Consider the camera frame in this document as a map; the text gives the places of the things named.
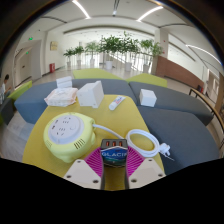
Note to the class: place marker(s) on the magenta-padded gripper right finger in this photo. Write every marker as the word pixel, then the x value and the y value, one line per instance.
pixel 146 173

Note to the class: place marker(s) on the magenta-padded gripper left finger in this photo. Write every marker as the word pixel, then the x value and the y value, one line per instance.
pixel 81 174

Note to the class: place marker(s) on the round yellow power strip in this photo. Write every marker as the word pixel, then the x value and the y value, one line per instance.
pixel 66 131

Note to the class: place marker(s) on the small white cube box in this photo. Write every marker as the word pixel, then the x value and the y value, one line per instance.
pixel 147 97

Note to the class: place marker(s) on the white tube with red print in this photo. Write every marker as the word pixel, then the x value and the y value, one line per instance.
pixel 116 103

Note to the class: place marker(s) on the white tissue box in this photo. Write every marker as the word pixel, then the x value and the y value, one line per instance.
pixel 88 95

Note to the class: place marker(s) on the wet wipes soft pack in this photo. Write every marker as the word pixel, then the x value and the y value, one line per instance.
pixel 61 96

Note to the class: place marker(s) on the long grey upholstered bench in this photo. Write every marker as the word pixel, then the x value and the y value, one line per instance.
pixel 30 103

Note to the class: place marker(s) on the green upholstered bench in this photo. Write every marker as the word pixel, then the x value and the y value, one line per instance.
pixel 95 74
pixel 20 90
pixel 148 80

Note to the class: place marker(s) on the white stacked tissue packs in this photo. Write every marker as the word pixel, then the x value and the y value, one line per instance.
pixel 64 82

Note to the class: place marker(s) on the dark grey ottoman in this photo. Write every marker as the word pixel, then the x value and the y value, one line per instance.
pixel 6 111

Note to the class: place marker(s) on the person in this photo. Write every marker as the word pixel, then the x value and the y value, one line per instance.
pixel 3 88

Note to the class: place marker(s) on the row of potted plants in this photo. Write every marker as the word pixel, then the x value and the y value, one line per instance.
pixel 110 45

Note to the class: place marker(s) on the green exit sign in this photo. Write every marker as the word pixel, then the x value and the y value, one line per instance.
pixel 30 38

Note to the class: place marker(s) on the ceiling strip lights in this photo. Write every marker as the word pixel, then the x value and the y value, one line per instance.
pixel 81 9

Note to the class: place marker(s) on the wooden bench with black frame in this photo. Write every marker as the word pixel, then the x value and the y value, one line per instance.
pixel 205 103

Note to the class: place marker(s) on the yellow framed wall picture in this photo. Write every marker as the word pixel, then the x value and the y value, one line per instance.
pixel 53 46

